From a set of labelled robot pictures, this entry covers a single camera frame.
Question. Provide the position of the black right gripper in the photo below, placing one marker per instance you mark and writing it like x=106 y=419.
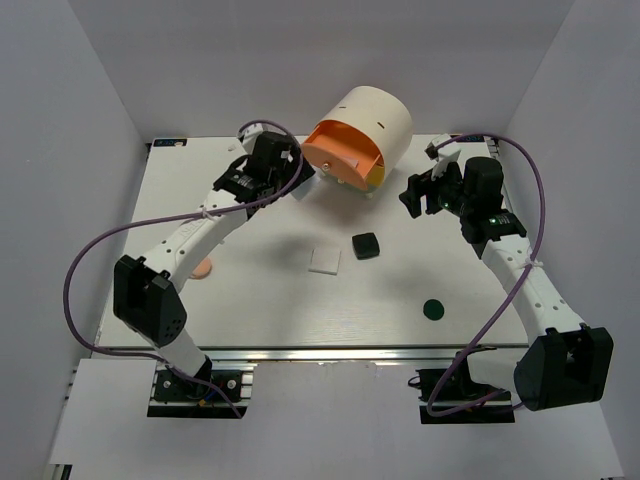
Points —
x=419 y=185

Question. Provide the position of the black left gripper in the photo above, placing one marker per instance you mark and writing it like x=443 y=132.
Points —
x=293 y=165

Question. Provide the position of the orange top drawer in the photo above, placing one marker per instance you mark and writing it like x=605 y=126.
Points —
x=331 y=142

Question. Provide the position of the black square compact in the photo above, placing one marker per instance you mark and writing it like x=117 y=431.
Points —
x=365 y=246

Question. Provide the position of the white compact with gold stripe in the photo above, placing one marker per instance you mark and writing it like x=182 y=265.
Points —
x=301 y=191

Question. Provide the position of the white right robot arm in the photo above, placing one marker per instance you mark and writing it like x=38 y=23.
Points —
x=566 y=362

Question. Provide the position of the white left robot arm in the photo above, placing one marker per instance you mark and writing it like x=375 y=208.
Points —
x=147 y=289

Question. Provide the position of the yellow middle drawer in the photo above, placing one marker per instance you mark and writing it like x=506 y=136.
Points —
x=376 y=176

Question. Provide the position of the blue right corner label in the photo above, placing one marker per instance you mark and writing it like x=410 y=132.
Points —
x=468 y=138

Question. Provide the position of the blue corner label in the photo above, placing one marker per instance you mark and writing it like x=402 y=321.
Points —
x=169 y=142
x=468 y=138

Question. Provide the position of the cream cylindrical drawer organizer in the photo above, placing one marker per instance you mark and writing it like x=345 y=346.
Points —
x=380 y=116

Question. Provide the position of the white square compact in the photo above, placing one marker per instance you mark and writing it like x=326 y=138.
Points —
x=325 y=260

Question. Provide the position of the dark green round disc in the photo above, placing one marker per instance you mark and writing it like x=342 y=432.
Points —
x=433 y=310

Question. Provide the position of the blue left corner label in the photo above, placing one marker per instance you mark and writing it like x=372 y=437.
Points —
x=169 y=142

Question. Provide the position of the peach round powder puff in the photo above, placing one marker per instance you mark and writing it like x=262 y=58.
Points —
x=202 y=270

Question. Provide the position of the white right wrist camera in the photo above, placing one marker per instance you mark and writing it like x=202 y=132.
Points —
x=444 y=151

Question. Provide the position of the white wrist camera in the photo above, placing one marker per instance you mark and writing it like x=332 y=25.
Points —
x=248 y=136
x=444 y=151

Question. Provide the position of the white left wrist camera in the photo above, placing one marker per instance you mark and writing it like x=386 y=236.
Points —
x=248 y=136

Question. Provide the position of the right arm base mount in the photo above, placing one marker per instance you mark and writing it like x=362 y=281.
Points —
x=459 y=390

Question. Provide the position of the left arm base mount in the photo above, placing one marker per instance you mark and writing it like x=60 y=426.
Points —
x=226 y=396

